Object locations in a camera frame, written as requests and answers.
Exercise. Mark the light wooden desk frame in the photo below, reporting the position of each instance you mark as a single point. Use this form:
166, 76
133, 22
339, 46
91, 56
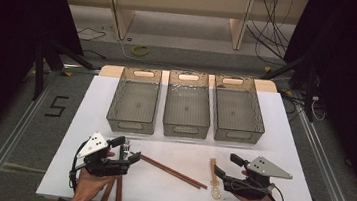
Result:
123, 17

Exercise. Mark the translucent grey plastic bin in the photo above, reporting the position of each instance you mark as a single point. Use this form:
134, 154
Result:
134, 104
237, 115
187, 109

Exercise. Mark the aluminium floor rail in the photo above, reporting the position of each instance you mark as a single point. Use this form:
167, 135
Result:
11, 145
329, 178

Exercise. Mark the reddish brown chopstick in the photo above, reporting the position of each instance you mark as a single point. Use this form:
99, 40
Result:
175, 171
172, 174

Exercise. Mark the person's left hand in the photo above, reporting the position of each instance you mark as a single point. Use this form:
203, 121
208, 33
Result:
90, 186

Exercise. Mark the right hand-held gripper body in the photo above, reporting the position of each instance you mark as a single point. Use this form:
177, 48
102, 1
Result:
268, 169

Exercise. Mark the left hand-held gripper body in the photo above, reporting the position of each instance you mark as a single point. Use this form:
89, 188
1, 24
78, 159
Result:
96, 143

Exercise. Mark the black metal stand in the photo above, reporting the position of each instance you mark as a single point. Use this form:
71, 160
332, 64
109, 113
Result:
38, 75
309, 94

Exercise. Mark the white table mat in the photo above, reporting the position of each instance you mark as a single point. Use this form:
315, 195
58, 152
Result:
173, 197

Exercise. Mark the yellow tape roll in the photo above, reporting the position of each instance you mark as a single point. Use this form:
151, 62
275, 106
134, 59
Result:
133, 50

